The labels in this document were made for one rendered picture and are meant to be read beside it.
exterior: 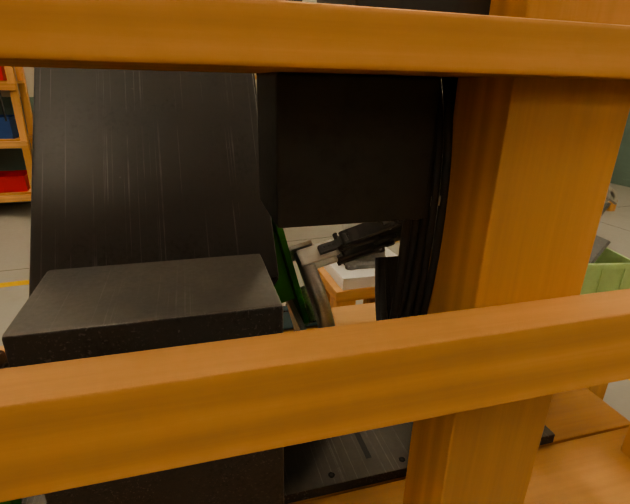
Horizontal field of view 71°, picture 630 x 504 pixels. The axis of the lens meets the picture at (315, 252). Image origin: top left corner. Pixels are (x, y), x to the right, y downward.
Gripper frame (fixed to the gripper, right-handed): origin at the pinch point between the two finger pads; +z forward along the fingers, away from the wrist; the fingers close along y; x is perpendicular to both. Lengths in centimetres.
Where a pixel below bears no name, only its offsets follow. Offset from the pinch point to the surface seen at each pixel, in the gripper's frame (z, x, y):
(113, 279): 29.3, -0.7, 15.7
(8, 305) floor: 177, -118, -229
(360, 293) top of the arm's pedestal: -20, -7, -69
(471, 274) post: -9.9, 17.5, 28.9
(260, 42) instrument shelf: 7, 3, 51
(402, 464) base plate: -1.8, 36.7, -8.5
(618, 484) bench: -34, 52, -8
